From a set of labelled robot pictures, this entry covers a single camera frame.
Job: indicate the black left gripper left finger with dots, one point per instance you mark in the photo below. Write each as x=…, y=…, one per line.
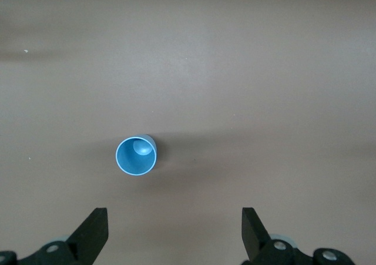
x=92, y=232

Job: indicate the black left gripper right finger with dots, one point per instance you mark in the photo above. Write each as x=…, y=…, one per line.
x=254, y=232

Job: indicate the blue plastic cup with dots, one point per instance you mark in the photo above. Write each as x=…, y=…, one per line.
x=132, y=162

